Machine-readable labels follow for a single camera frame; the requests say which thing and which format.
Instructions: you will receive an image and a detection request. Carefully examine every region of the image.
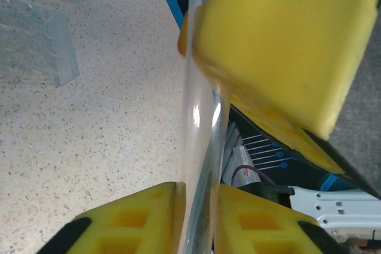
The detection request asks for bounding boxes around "clear blue-capped test tube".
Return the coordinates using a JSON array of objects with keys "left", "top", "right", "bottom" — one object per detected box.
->
[{"left": 178, "top": 0, "right": 248, "bottom": 254}]

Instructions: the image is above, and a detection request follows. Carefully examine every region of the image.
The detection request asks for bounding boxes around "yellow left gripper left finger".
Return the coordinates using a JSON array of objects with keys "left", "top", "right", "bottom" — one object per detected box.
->
[{"left": 37, "top": 181, "right": 187, "bottom": 254}]

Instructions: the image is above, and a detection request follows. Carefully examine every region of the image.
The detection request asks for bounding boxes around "clear plastic test tube rack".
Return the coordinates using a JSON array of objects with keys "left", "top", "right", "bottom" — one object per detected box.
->
[{"left": 0, "top": 0, "right": 81, "bottom": 87}]

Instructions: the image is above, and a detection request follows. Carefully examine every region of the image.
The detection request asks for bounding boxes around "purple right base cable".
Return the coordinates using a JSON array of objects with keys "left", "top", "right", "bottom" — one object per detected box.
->
[{"left": 232, "top": 164, "right": 277, "bottom": 188}]

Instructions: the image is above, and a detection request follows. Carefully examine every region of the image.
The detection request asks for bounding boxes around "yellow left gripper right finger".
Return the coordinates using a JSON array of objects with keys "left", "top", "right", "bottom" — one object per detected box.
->
[{"left": 216, "top": 184, "right": 349, "bottom": 254}]

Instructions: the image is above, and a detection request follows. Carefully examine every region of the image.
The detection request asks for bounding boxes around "clear tag card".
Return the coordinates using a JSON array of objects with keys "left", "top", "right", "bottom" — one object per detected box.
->
[{"left": 231, "top": 145, "right": 263, "bottom": 185}]

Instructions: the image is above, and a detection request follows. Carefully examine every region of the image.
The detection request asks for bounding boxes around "aluminium table side rail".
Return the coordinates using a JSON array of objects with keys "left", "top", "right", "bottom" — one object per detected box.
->
[{"left": 221, "top": 121, "right": 242, "bottom": 185}]

